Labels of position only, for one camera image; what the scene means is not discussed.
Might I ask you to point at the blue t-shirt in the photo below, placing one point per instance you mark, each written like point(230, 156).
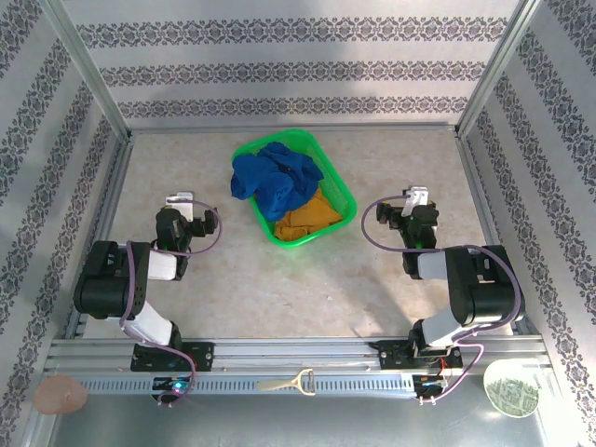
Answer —
point(270, 181)

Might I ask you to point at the aluminium back rail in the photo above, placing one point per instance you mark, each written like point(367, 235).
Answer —
point(186, 127)

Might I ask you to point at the pink round lump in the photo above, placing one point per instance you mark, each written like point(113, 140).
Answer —
point(60, 396)

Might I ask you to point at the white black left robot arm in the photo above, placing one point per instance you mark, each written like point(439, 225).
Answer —
point(107, 288)

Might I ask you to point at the cream vegetable peeler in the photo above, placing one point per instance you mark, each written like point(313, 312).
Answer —
point(274, 384)

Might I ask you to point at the aluminium side rail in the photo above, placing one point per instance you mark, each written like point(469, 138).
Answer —
point(112, 186)
point(477, 186)

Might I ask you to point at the aluminium frame post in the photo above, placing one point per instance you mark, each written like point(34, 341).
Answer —
point(496, 70)
point(88, 70)

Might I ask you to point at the aluminium mounting rail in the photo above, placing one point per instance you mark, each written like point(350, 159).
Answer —
point(298, 349)

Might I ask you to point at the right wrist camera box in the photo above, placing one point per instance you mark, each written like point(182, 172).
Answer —
point(415, 198)

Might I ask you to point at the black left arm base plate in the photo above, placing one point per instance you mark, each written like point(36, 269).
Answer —
point(202, 356)

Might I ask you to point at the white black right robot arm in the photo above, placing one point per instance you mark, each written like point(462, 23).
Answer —
point(489, 288)

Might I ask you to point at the green patterned bowl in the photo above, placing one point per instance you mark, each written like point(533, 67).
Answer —
point(512, 396)

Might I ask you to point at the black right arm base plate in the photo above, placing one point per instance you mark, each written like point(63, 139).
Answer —
point(391, 356)

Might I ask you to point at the orange cloth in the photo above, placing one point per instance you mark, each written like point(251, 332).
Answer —
point(307, 219)

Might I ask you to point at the green plastic basket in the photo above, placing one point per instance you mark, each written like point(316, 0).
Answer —
point(337, 181)

